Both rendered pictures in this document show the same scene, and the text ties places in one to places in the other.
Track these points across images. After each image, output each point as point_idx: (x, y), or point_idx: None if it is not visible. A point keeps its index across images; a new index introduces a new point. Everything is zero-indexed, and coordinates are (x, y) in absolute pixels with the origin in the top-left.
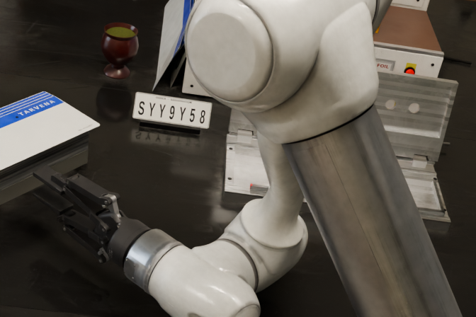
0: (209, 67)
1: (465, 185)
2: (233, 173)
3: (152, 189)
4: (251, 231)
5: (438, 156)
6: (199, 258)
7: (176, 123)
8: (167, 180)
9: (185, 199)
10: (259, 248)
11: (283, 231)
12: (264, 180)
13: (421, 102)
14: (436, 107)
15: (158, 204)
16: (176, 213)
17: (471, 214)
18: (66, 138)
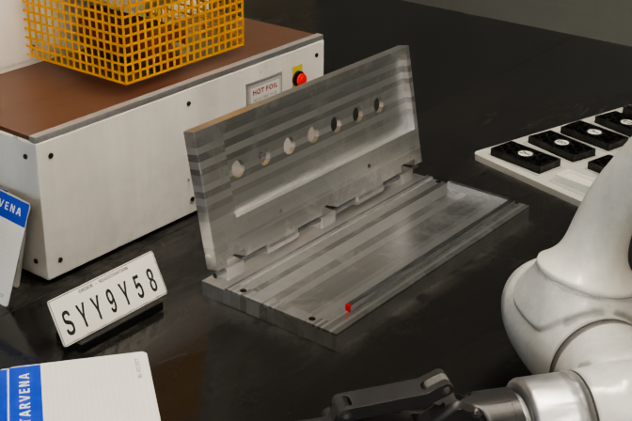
0: None
1: (452, 175)
2: (301, 310)
3: (256, 403)
4: (605, 290)
5: (420, 152)
6: (627, 360)
7: (125, 314)
8: (245, 381)
9: (306, 382)
10: (624, 305)
11: (628, 264)
12: (339, 294)
13: (382, 92)
14: (396, 90)
15: (294, 412)
16: (330, 404)
17: (508, 194)
18: (150, 397)
